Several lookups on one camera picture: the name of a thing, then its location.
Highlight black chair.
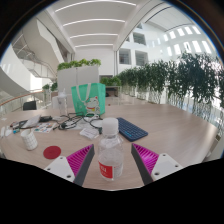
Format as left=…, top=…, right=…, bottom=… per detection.
left=22, top=100, right=38, bottom=111

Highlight row of tall green plants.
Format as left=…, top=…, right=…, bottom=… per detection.
left=116, top=51, right=224, bottom=114

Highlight wooden planter with plants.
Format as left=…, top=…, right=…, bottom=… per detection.
left=99, top=75, right=123, bottom=98

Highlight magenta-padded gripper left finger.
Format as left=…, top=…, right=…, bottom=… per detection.
left=43, top=143, right=95, bottom=188

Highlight brown paper booklet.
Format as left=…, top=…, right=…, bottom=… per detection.
left=19, top=114, right=43, bottom=130

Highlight tangle of black cables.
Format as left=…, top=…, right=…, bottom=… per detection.
left=53, top=112, right=104, bottom=131

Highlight clear flask with white lid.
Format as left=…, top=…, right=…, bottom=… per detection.
left=57, top=89, right=69, bottom=117

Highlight green tote bag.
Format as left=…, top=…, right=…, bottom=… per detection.
left=70, top=82, right=107, bottom=117

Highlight colourful sticker sheet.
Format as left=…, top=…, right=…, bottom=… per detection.
left=33, top=122, right=61, bottom=134

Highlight white grid-pattern cup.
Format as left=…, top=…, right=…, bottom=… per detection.
left=20, top=128, right=39, bottom=151

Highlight leafy green cabinet plants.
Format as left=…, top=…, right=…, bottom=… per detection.
left=57, top=58, right=102, bottom=71

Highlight white cabinet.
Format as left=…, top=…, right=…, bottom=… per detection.
left=56, top=65, right=101, bottom=98

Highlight flat round red coaster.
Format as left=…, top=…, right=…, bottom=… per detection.
left=42, top=145, right=62, bottom=160

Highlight dark blue keyboard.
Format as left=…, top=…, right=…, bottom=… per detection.
left=116, top=116, right=150, bottom=143

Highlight black power bank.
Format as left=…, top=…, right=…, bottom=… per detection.
left=39, top=115, right=53, bottom=123

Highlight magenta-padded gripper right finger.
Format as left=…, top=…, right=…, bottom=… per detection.
left=130, top=143, right=184, bottom=186

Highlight clear red-labelled water bottle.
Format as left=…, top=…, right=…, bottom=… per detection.
left=97, top=117, right=125, bottom=182

